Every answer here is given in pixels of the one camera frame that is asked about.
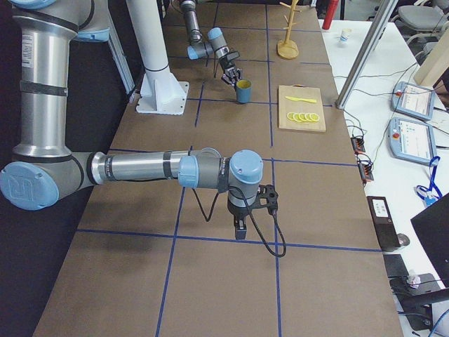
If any lower teach pendant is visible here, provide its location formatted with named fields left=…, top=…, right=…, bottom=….
left=388, top=117, right=436, bottom=166

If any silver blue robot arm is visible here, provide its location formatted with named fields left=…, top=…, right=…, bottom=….
left=1, top=1, right=268, bottom=239
left=179, top=0, right=242, bottom=88

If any bamboo cutting board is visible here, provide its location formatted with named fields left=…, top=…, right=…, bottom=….
left=278, top=85, right=326, bottom=133

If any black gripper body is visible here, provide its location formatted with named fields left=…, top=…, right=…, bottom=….
left=227, top=191, right=259, bottom=218
left=219, top=55, right=235, bottom=74

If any yellow plastic knife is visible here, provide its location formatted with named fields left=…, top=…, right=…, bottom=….
left=284, top=96, right=318, bottom=103

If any teach pendant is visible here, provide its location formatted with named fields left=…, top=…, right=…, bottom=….
left=388, top=117, right=436, bottom=166
left=391, top=81, right=436, bottom=121

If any black power strip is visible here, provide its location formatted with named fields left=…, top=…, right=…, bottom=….
left=357, top=159, right=374, bottom=184
left=350, top=136, right=366, bottom=154

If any upper teach pendant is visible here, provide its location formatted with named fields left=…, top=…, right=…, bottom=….
left=391, top=81, right=436, bottom=121

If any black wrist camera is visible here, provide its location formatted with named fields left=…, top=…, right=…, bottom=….
left=259, top=185, right=279, bottom=215

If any black power strip upper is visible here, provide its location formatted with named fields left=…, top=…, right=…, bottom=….
left=350, top=136, right=366, bottom=154

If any dark teal HOME mug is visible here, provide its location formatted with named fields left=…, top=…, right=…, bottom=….
left=236, top=79, right=252, bottom=104

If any paper cup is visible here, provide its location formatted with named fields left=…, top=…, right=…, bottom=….
left=340, top=28, right=352, bottom=46

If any black power strip lower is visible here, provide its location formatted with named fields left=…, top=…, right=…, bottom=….
left=357, top=159, right=374, bottom=184

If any aluminium frame post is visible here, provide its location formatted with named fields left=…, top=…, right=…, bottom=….
left=335, top=0, right=398, bottom=110

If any blue lanyard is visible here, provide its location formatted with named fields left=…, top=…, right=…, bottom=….
left=415, top=156, right=443, bottom=207

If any black box with label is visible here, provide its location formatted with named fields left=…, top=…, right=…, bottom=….
left=367, top=196, right=401, bottom=252

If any grey office chair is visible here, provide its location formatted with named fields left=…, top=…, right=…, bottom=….
left=391, top=5, right=448, bottom=45

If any black monitor corner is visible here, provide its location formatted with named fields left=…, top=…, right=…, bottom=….
left=411, top=197, right=448, bottom=287

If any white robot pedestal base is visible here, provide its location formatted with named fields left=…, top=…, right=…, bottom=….
left=126, top=0, right=189, bottom=115

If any wooden cup storage rack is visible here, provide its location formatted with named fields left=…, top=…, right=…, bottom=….
left=276, top=0, right=299, bottom=60

